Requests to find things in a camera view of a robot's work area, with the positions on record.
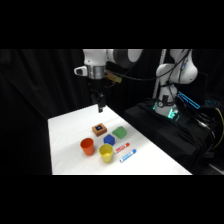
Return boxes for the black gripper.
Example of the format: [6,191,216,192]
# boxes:
[87,77,107,114]

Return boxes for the brown wooden block blue centre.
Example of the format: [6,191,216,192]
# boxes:
[91,123,108,137]

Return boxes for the green block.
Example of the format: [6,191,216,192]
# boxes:
[111,126,128,140]

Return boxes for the tan box on wrist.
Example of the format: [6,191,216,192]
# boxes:
[104,70,122,84]

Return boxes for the orange plastic cup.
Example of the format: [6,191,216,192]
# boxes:
[80,137,96,156]

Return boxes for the red marker pen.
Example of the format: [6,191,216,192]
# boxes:
[113,142,131,154]

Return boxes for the yellow plastic cup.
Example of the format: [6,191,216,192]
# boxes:
[99,143,115,164]

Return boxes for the blue marker pen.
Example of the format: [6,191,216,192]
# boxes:
[119,149,137,163]

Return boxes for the black curtain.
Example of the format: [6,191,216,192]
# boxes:
[0,49,224,176]

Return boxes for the black robot stand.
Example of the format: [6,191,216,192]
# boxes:
[123,101,224,175]

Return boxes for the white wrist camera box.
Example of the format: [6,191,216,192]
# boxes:
[73,65,88,77]

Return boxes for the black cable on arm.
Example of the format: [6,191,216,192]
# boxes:
[105,49,194,84]

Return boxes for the yellow cable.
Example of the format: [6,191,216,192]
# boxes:
[213,107,224,151]

